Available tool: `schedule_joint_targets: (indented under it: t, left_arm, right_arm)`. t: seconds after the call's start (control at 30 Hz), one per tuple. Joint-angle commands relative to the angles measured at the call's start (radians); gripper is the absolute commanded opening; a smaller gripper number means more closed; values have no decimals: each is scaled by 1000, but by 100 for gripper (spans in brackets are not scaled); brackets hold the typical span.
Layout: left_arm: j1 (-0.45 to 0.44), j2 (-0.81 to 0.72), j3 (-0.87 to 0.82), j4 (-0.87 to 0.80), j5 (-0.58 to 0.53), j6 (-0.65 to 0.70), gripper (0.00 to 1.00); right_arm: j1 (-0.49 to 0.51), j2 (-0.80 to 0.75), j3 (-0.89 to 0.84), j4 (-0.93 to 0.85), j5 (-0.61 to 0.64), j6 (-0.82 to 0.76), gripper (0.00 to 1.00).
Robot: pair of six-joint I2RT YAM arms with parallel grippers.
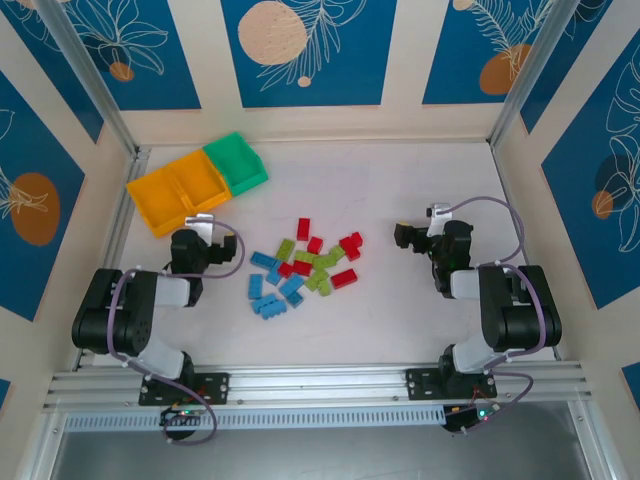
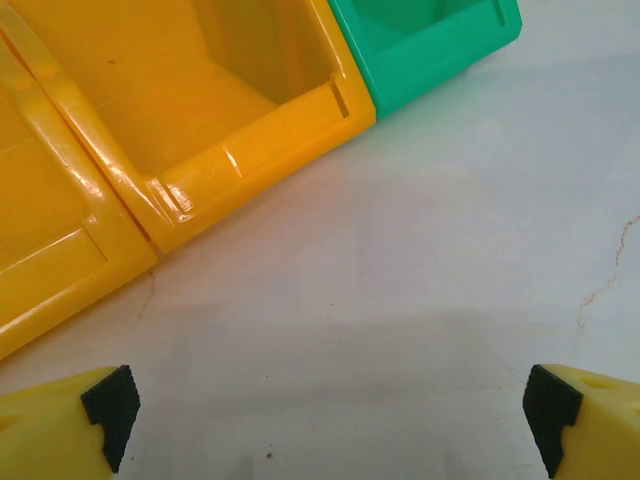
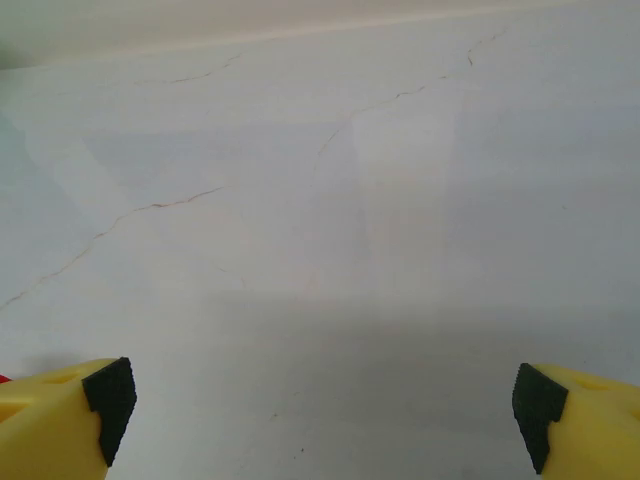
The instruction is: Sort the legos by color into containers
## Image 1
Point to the blue lego brick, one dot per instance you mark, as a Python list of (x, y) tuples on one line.
[(291, 286), (264, 260), (295, 298), (274, 275), (269, 305), (255, 286)]

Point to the red lego brick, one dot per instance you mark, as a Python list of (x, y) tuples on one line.
[(356, 238), (344, 278), (303, 228), (301, 266), (285, 269), (314, 245), (348, 249)]

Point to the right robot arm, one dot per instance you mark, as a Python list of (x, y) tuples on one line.
[(520, 310)]

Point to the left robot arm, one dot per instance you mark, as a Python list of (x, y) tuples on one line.
[(115, 320)]

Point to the green plastic bin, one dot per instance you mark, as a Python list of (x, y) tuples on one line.
[(235, 157)]

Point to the black controller board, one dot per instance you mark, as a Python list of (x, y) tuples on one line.
[(465, 417), (182, 416)]

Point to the grey metal panel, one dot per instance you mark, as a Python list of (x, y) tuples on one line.
[(320, 457)]

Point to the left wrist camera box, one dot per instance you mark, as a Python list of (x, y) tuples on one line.
[(202, 222)]

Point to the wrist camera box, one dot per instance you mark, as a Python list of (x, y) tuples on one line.
[(440, 212), (202, 222)]

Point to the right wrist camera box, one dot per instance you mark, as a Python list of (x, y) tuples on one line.
[(440, 212)]

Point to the aluminium side rail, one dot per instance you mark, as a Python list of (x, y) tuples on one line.
[(515, 220), (120, 225)]

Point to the aluminium frame rail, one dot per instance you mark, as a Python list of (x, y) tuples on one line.
[(320, 385)]

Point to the aluminium frame post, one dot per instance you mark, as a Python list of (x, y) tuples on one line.
[(90, 75), (532, 75)]

